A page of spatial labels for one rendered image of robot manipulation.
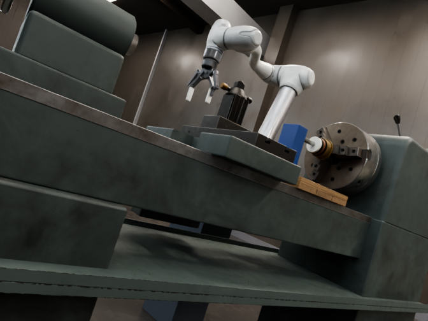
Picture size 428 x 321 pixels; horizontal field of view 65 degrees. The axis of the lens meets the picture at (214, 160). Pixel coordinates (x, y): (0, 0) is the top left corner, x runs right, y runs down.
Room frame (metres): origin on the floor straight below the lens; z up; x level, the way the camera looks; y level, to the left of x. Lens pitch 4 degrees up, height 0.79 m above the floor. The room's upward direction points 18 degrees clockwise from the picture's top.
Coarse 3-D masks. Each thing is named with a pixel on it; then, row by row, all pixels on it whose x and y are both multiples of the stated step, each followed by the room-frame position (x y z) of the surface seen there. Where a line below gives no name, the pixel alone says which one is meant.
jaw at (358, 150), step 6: (336, 150) 1.38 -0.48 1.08; (342, 150) 1.39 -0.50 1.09; (348, 150) 1.38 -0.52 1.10; (354, 150) 1.36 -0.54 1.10; (360, 150) 1.36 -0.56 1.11; (366, 150) 1.36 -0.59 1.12; (336, 156) 1.42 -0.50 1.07; (342, 156) 1.40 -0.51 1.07; (348, 156) 1.38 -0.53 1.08; (354, 156) 1.36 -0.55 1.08; (360, 156) 1.36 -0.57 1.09; (366, 156) 1.36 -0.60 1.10
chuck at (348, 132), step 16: (336, 128) 1.50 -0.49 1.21; (352, 128) 1.44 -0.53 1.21; (336, 144) 1.48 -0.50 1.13; (352, 144) 1.42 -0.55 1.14; (368, 144) 1.37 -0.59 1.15; (304, 160) 1.60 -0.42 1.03; (352, 160) 1.40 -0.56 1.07; (368, 160) 1.37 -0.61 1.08; (336, 176) 1.44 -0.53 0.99; (352, 176) 1.38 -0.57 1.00; (368, 176) 1.40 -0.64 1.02
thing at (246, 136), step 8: (184, 128) 1.26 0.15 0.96; (192, 128) 1.22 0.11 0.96; (200, 128) 1.18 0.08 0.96; (208, 128) 1.14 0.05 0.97; (240, 136) 0.99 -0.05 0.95; (248, 136) 0.96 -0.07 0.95; (256, 136) 0.94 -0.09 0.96; (264, 136) 0.95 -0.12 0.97; (256, 144) 0.94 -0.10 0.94; (264, 144) 0.96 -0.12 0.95; (272, 144) 0.97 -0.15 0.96; (280, 144) 0.99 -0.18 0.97; (272, 152) 0.98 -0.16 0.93; (280, 152) 1.00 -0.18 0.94; (288, 152) 1.02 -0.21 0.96; (296, 152) 1.04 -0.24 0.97; (288, 160) 1.02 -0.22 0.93
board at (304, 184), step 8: (288, 184) 1.14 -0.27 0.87; (296, 184) 1.11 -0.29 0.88; (304, 184) 1.12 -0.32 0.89; (312, 184) 1.14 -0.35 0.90; (312, 192) 1.15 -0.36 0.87; (320, 192) 1.18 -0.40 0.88; (328, 192) 1.20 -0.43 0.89; (336, 192) 1.23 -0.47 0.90; (328, 200) 1.23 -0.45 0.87; (336, 200) 1.24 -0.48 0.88; (344, 200) 1.27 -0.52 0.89
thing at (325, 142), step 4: (324, 140) 1.40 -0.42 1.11; (328, 140) 1.42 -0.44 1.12; (324, 144) 1.37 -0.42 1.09; (328, 144) 1.38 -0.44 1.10; (320, 148) 1.37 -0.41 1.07; (324, 148) 1.37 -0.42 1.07; (328, 148) 1.38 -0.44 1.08; (332, 148) 1.39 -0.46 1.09; (316, 152) 1.38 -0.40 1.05; (320, 152) 1.38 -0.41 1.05; (324, 152) 1.38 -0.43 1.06; (328, 152) 1.39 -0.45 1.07; (316, 156) 1.41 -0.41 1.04; (320, 156) 1.40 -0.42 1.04; (324, 156) 1.40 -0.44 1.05; (328, 156) 1.40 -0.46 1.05
